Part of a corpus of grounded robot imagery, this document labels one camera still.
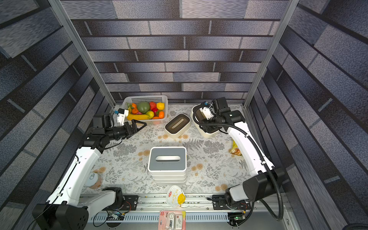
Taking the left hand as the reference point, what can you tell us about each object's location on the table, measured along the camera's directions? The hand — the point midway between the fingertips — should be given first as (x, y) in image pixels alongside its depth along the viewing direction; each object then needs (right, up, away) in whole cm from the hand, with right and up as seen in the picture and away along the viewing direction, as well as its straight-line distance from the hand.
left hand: (142, 126), depth 72 cm
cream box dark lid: (+15, -3, +26) cm, 30 cm away
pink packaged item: (+16, -45, -5) cm, 48 cm away
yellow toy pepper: (+2, +13, +39) cm, 42 cm away
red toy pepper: (-4, +13, +39) cm, 41 cm away
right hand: (+33, +1, +6) cm, 33 cm away
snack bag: (+54, -16, +18) cm, 60 cm away
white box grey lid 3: (+13, -16, -3) cm, 21 cm away
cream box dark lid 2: (+28, +5, +6) cm, 29 cm away
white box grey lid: (+14, -27, -1) cm, 30 cm away
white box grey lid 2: (+14, -23, -5) cm, 27 cm away
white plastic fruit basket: (0, +20, +42) cm, 46 cm away
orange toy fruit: (+4, +6, +35) cm, 36 cm away
